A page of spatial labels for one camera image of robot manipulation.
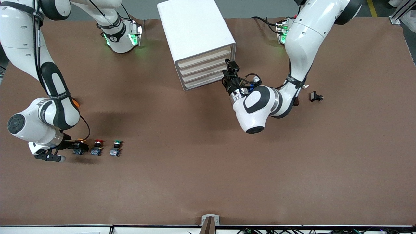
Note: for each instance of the aluminium frame profile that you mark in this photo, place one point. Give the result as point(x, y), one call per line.
point(398, 14)

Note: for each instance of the orange box with hole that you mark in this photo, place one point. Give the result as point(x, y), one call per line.
point(76, 103)

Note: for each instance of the small black clip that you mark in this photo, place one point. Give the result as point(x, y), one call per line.
point(314, 96)

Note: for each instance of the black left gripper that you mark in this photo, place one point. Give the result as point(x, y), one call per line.
point(231, 85)

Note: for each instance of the red push button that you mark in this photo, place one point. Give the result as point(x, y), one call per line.
point(96, 151)

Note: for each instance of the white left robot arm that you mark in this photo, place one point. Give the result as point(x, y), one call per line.
point(302, 39)

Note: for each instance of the white drawer cabinet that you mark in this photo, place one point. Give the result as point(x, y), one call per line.
point(191, 29)

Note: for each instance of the green push button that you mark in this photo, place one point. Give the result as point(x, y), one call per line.
point(114, 152)

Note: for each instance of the yellow push button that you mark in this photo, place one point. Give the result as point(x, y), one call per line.
point(78, 152)

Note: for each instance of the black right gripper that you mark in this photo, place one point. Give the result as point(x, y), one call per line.
point(67, 143)

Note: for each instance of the brown paper table cover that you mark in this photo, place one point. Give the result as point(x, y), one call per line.
point(208, 162)

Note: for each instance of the small black brown part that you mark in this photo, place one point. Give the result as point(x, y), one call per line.
point(296, 101)

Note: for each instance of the grey metal bracket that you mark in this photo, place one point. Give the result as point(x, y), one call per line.
point(204, 219)

